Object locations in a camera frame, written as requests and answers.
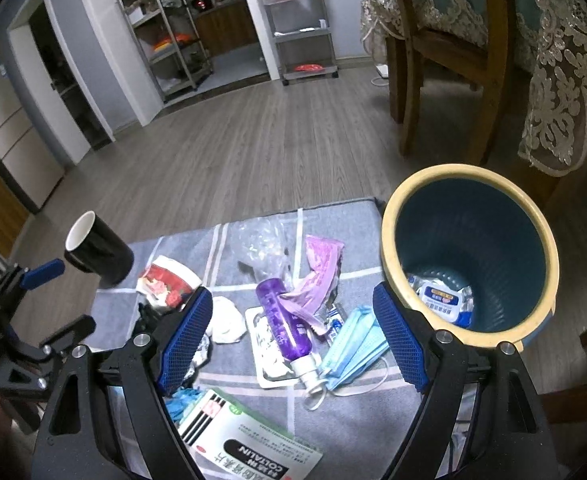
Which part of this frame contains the white tissue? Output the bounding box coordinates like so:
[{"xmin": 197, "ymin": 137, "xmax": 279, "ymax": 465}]
[{"xmin": 207, "ymin": 296, "xmax": 247, "ymax": 344}]

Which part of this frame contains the blue snack bag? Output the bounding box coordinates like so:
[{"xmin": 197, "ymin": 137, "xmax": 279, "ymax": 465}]
[{"xmin": 407, "ymin": 269, "xmax": 475, "ymax": 328}]

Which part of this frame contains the red floral paper bowl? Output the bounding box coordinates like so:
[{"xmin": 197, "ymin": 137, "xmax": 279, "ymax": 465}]
[{"xmin": 135, "ymin": 256, "xmax": 202, "ymax": 310}]

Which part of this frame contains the purple snack wrapper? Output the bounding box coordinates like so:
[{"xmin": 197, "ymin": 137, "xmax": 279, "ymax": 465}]
[{"xmin": 280, "ymin": 235, "xmax": 344, "ymax": 336}]

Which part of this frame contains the green white medicine box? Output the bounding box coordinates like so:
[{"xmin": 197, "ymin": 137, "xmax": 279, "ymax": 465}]
[{"xmin": 178, "ymin": 388, "xmax": 323, "ymax": 479}]

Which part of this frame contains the blue glove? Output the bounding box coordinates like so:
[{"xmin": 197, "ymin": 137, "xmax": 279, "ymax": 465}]
[{"xmin": 164, "ymin": 387, "xmax": 205, "ymax": 426}]

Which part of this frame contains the black mug white inside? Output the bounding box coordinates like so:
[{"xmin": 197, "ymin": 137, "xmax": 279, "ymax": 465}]
[{"xmin": 64, "ymin": 210, "xmax": 134, "ymax": 286}]

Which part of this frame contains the silver foil blister tray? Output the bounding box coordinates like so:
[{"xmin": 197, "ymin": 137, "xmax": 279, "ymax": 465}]
[{"xmin": 245, "ymin": 307, "xmax": 323, "ymax": 392}]

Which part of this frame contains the grey plaid table mat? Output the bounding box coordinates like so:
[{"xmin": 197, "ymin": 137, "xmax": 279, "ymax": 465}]
[{"xmin": 88, "ymin": 198, "xmax": 420, "ymax": 479}]

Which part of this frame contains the purple plastic bottle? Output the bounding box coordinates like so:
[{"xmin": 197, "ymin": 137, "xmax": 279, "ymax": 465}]
[{"xmin": 256, "ymin": 278, "xmax": 323, "ymax": 394}]

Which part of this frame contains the teal bin yellow rim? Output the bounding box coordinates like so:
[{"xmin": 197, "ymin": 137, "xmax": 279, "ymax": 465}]
[{"xmin": 380, "ymin": 164, "xmax": 560, "ymax": 350}]

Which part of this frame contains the clear plastic bag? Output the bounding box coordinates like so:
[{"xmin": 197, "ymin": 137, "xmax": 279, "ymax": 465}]
[{"xmin": 231, "ymin": 217, "xmax": 292, "ymax": 288}]

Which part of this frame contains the white refrigerator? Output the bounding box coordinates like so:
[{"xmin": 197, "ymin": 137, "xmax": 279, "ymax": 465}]
[{"xmin": 0, "ymin": 67, "xmax": 65, "ymax": 209}]

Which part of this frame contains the white power strip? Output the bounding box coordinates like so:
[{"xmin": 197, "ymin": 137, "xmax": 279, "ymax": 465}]
[{"xmin": 371, "ymin": 64, "xmax": 389, "ymax": 87}]

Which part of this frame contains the metal kitchen rack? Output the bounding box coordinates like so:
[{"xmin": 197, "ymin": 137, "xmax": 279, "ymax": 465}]
[{"xmin": 117, "ymin": 0, "xmax": 213, "ymax": 102}]

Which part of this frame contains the wooden chair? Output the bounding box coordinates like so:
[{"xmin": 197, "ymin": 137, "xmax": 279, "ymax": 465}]
[{"xmin": 390, "ymin": 0, "xmax": 516, "ymax": 166}]

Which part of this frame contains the teal lace tablecloth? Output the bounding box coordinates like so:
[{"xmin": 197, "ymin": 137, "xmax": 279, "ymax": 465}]
[{"xmin": 361, "ymin": 0, "xmax": 587, "ymax": 178}]

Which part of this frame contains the grey rolling shelf cart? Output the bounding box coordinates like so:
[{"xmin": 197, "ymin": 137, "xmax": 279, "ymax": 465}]
[{"xmin": 261, "ymin": 0, "xmax": 339, "ymax": 87}]

